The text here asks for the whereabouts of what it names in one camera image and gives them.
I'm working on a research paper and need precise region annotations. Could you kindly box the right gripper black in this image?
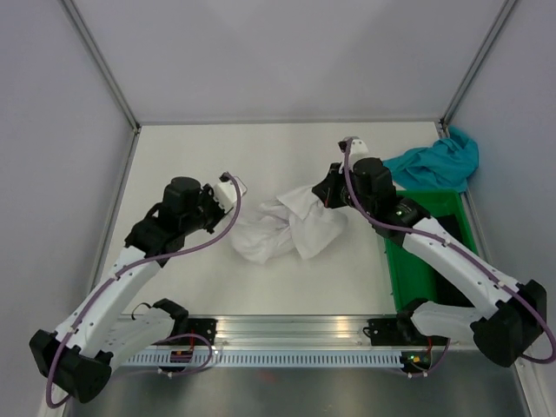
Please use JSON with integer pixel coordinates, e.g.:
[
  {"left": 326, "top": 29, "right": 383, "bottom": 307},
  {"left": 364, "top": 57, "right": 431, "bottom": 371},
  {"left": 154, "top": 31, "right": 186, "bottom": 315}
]
[{"left": 314, "top": 162, "right": 375, "bottom": 215}]

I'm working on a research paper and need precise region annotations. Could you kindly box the white t shirt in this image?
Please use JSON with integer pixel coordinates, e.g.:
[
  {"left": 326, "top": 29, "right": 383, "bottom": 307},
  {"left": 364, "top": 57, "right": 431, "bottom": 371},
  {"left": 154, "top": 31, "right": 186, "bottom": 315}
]
[{"left": 230, "top": 186, "right": 348, "bottom": 264}]

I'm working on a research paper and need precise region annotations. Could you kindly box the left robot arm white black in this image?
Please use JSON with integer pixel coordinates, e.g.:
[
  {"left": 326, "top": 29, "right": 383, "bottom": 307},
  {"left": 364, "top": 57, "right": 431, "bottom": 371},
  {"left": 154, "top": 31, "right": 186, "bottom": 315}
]
[{"left": 30, "top": 172, "right": 244, "bottom": 409}]

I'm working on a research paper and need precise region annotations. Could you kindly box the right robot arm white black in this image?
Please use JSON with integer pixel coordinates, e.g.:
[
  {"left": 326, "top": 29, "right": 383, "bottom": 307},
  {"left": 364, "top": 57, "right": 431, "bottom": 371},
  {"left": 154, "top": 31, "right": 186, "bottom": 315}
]
[{"left": 311, "top": 157, "right": 555, "bottom": 367}]

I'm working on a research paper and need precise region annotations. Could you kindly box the teal t shirt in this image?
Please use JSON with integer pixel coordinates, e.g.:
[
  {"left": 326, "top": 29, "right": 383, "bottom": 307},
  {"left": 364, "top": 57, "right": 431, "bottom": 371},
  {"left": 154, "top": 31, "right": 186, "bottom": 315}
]
[{"left": 383, "top": 127, "right": 480, "bottom": 193}]

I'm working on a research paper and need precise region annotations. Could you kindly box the green plastic bin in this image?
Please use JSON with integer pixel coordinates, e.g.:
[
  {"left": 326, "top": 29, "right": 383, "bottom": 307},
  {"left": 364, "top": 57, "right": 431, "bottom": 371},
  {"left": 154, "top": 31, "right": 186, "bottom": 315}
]
[{"left": 384, "top": 189, "right": 477, "bottom": 312}]

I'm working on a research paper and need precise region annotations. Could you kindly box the black rolled t shirt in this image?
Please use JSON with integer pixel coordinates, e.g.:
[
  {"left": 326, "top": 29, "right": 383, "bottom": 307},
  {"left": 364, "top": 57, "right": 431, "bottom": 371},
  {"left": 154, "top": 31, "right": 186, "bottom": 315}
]
[{"left": 429, "top": 213, "right": 479, "bottom": 305}]

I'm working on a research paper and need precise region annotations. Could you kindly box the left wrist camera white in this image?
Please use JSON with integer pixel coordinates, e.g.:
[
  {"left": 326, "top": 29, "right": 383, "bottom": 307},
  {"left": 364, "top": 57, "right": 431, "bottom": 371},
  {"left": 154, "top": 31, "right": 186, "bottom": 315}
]
[{"left": 212, "top": 172, "right": 248, "bottom": 212}]

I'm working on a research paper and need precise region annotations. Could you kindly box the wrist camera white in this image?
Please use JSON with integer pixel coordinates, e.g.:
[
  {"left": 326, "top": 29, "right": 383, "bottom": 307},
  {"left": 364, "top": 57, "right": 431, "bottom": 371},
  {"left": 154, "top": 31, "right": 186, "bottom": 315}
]
[
  {"left": 212, "top": 172, "right": 248, "bottom": 212},
  {"left": 338, "top": 136, "right": 370, "bottom": 164}
]

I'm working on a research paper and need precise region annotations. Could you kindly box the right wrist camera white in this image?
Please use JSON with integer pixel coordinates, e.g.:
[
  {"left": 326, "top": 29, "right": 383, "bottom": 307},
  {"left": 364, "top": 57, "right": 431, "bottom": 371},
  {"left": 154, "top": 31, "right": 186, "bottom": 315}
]
[{"left": 338, "top": 136, "right": 370, "bottom": 164}]

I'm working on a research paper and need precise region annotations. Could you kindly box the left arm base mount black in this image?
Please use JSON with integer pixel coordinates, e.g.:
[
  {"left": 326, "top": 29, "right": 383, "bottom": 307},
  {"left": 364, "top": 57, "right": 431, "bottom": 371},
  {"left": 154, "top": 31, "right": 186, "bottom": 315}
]
[{"left": 166, "top": 317, "right": 218, "bottom": 348}]

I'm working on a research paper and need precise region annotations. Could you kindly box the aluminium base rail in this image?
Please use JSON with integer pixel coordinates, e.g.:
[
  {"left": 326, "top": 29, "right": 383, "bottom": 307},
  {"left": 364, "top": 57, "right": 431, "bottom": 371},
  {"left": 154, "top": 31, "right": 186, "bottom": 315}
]
[{"left": 189, "top": 314, "right": 427, "bottom": 348}]

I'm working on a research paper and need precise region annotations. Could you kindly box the right aluminium frame post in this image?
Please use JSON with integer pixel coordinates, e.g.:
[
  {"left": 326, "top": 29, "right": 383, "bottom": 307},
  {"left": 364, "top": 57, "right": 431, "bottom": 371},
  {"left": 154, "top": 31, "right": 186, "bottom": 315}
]
[{"left": 435, "top": 0, "right": 520, "bottom": 137}]

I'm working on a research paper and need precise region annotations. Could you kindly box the aluminium frame post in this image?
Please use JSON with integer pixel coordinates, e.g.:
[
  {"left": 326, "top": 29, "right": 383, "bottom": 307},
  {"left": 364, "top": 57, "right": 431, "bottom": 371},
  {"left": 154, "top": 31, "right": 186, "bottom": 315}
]
[
  {"left": 59, "top": 0, "right": 141, "bottom": 134},
  {"left": 435, "top": 0, "right": 520, "bottom": 137}
]

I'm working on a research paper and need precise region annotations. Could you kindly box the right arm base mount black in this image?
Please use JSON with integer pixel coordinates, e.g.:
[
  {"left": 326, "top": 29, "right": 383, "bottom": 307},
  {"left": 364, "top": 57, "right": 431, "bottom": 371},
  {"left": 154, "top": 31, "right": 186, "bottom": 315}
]
[{"left": 366, "top": 316, "right": 419, "bottom": 347}]

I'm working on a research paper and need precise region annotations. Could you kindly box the white slotted cable duct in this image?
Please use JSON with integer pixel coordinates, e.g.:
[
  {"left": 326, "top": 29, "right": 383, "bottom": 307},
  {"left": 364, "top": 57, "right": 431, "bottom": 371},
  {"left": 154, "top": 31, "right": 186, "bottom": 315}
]
[{"left": 124, "top": 348, "right": 403, "bottom": 369}]

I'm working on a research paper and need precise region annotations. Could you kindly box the left aluminium frame post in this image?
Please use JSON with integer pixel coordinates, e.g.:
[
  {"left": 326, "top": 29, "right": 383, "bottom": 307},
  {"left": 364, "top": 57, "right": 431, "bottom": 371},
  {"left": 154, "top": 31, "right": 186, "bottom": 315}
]
[{"left": 59, "top": 0, "right": 141, "bottom": 134}]

